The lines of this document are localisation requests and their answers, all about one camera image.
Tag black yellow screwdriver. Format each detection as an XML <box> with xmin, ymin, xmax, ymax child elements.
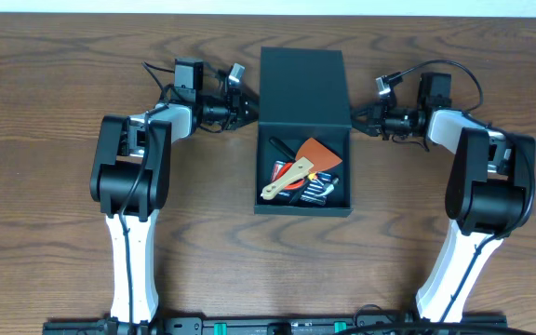
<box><xmin>269</xmin><ymin>137</ymin><xmax>316</xmax><ymax>206</ymax></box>

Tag dark green box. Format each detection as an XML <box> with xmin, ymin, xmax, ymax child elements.
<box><xmin>254</xmin><ymin>47</ymin><xmax>353</xmax><ymax>217</ymax></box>

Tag red black pliers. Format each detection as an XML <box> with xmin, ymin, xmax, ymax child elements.
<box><xmin>275</xmin><ymin>161</ymin><xmax>310</xmax><ymax>192</ymax></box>

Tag small steel claw hammer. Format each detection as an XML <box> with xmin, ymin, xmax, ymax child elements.
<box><xmin>318</xmin><ymin>177</ymin><xmax>339</xmax><ymax>197</ymax></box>

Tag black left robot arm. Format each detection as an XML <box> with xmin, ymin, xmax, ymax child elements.
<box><xmin>89</xmin><ymin>58</ymin><xmax>259</xmax><ymax>334</ymax></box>

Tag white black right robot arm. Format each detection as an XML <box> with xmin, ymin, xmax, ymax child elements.
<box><xmin>352</xmin><ymin>73</ymin><xmax>536</xmax><ymax>323</ymax></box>

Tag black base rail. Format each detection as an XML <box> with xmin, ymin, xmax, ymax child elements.
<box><xmin>42</xmin><ymin>314</ymin><xmax>509</xmax><ymax>335</ymax></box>

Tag orange scraper wooden handle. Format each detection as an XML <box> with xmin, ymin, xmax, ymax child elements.
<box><xmin>261</xmin><ymin>138</ymin><xmax>342</xmax><ymax>200</ymax></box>

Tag blue drill bit case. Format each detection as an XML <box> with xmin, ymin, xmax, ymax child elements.
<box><xmin>276</xmin><ymin>172</ymin><xmax>334</xmax><ymax>206</ymax></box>

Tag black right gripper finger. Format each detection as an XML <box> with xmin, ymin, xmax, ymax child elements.
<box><xmin>351</xmin><ymin>103</ymin><xmax>375</xmax><ymax>119</ymax></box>
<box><xmin>352</xmin><ymin>119</ymin><xmax>374</xmax><ymax>136</ymax></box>

